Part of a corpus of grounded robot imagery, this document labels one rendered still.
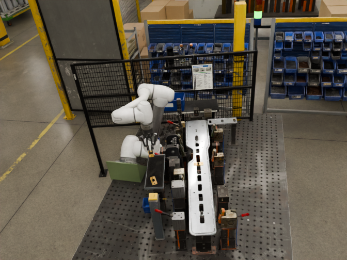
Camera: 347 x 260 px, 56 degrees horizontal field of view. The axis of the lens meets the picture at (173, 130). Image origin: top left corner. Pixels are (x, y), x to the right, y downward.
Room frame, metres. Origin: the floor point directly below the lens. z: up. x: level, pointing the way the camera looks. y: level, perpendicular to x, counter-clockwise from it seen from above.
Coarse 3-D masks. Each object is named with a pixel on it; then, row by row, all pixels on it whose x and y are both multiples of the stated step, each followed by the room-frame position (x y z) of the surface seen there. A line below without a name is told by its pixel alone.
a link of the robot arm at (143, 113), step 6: (144, 102) 1.98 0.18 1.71; (138, 108) 1.95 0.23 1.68; (144, 108) 1.94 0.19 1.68; (150, 108) 1.96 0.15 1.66; (138, 114) 1.93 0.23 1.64; (144, 114) 1.93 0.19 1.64; (150, 114) 1.95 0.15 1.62; (138, 120) 1.93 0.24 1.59; (144, 120) 1.93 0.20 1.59; (150, 120) 1.95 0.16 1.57
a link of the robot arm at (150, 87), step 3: (141, 84) 2.55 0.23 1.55; (144, 84) 2.54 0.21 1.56; (147, 84) 2.55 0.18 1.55; (150, 84) 2.55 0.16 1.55; (138, 87) 2.52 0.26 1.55; (141, 87) 2.47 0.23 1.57; (144, 87) 2.47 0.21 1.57; (147, 87) 2.49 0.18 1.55; (150, 87) 2.50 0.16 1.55; (153, 87) 2.50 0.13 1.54; (138, 90) 2.45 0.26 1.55; (150, 90) 2.47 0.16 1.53; (153, 90) 2.48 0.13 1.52; (150, 93) 2.46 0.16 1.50; (150, 96) 2.46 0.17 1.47
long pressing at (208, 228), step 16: (192, 128) 2.59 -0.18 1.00; (208, 128) 2.57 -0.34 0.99; (192, 144) 2.34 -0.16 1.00; (208, 144) 2.31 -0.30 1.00; (192, 160) 2.11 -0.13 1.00; (208, 160) 2.10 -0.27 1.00; (192, 176) 1.92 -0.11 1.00; (208, 176) 1.90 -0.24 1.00; (192, 192) 1.75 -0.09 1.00; (208, 192) 1.73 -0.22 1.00; (192, 208) 1.59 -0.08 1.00; (208, 208) 1.58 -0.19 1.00; (192, 224) 1.45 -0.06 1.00; (208, 224) 1.44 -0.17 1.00
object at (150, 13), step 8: (160, 0) 7.38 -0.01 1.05; (168, 0) 7.31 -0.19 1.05; (152, 8) 6.80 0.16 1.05; (160, 8) 6.74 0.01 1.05; (168, 8) 6.88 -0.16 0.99; (176, 8) 6.82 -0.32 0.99; (184, 8) 6.82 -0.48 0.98; (144, 16) 6.63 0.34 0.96; (152, 16) 6.57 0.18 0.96; (160, 16) 6.60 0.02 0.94; (168, 16) 6.88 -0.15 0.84; (176, 16) 6.83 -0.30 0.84; (184, 16) 6.79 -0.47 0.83; (192, 16) 7.41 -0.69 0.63
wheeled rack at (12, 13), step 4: (0, 0) 10.32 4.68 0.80; (16, 0) 12.33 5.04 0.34; (20, 4) 11.61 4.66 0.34; (24, 4) 11.55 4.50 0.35; (28, 4) 11.62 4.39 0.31; (0, 8) 11.45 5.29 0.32; (16, 8) 11.30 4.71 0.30; (20, 8) 11.17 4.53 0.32; (24, 8) 11.27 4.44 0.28; (28, 8) 11.35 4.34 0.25; (0, 12) 10.91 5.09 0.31; (8, 12) 10.67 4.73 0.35; (12, 12) 10.74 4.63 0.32; (16, 12) 10.84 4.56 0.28; (20, 12) 10.90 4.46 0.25; (4, 16) 10.39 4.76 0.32; (8, 16) 10.47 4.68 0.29; (12, 16) 10.52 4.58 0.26; (16, 16) 10.68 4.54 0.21; (4, 20) 10.33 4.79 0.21; (8, 20) 10.29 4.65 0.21; (8, 24) 10.36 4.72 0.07
